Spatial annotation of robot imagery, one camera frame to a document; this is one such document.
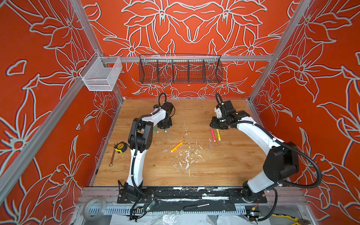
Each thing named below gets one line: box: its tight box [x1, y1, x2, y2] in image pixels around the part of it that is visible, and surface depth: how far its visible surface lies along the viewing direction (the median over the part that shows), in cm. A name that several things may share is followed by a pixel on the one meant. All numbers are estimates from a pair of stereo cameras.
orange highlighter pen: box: [170, 140, 186, 153], surface depth 93 cm
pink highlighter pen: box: [210, 128, 217, 143], surface depth 97 cm
